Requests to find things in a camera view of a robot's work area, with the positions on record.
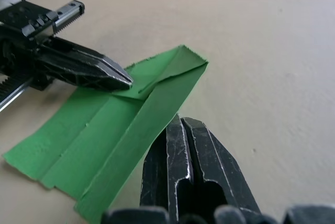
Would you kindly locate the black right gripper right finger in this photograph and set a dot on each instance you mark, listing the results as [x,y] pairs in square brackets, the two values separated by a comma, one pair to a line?
[220,161]

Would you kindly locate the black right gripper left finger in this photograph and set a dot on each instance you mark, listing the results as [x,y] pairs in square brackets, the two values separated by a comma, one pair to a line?
[175,150]

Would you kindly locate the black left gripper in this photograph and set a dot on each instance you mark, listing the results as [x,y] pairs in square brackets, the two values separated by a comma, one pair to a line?
[28,22]

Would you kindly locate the green paper sheet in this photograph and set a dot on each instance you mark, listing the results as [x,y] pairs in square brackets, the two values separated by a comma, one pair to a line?
[104,129]

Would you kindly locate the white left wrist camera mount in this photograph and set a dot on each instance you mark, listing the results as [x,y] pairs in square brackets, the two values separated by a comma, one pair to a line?
[9,0]

